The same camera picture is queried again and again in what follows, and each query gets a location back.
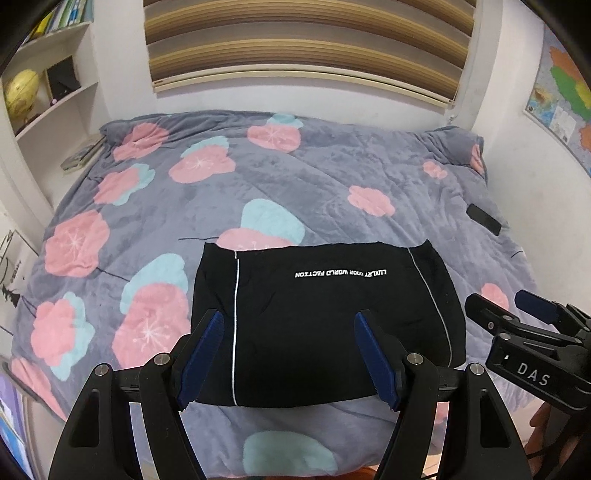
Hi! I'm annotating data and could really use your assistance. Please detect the black box on shelf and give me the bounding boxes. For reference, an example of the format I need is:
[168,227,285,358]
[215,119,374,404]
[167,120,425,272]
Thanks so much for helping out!
[46,56,81,102]

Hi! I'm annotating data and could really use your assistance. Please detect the black phone on bed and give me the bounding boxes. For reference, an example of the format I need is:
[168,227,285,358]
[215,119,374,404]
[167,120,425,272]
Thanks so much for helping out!
[466,204,502,236]

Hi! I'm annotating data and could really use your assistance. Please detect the white bookshelf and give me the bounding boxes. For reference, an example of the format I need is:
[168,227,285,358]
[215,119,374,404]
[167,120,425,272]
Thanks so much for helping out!
[1,21,109,225]

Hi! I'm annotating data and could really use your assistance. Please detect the row of books top shelf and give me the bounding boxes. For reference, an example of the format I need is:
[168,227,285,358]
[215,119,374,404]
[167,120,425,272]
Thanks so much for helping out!
[21,0,94,46]

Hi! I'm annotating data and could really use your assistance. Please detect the yellow globe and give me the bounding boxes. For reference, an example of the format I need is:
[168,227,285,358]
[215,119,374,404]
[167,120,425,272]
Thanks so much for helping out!
[4,69,40,121]

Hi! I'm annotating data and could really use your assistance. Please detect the colourful wall map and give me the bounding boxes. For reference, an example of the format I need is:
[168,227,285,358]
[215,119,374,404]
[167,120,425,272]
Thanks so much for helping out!
[525,26,591,174]

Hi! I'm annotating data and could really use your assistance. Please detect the operator hand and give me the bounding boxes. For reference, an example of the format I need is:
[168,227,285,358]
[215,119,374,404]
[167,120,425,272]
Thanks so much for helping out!
[525,403,551,455]

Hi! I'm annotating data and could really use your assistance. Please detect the grey floral bed quilt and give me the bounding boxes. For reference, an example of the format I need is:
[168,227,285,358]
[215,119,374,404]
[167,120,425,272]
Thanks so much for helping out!
[8,109,539,480]

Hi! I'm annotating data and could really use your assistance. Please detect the black white wall drawing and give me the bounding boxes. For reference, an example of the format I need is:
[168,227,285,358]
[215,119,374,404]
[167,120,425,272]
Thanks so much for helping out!
[1,230,31,335]

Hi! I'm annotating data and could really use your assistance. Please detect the stack of books on shelf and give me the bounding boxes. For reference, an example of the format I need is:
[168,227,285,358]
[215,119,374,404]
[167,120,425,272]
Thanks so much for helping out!
[60,133,105,172]

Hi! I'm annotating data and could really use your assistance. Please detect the black garment with white stripes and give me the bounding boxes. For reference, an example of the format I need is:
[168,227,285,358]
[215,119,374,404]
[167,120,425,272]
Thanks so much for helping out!
[192,242,466,408]

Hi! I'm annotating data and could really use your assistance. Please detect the striped brown window blind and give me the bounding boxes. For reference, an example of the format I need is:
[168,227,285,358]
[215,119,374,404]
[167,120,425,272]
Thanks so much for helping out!
[143,0,476,107]

